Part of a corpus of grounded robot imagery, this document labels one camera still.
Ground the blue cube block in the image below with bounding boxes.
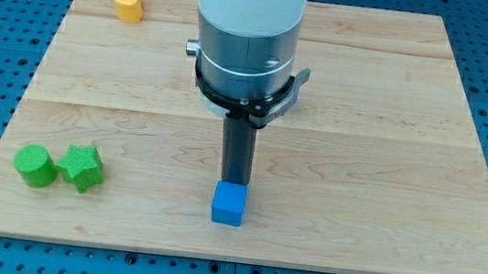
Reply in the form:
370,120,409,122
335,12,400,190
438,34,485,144
211,181,248,226

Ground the green star block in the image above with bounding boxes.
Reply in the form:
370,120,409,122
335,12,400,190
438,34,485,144
56,144,104,193

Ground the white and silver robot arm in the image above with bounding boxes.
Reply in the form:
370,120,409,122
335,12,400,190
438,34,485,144
187,0,310,185

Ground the black clamp ring with lever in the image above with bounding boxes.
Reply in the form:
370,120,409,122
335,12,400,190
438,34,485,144
188,55,312,136

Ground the yellow heart block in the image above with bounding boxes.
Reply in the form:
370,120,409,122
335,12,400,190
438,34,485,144
114,0,143,24

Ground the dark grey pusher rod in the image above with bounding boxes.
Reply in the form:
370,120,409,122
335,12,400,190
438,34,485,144
221,117,256,185

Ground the green cylinder block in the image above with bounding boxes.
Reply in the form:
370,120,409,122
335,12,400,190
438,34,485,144
13,144,58,188

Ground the light wooden board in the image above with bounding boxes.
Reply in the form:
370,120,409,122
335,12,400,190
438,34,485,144
0,0,488,274

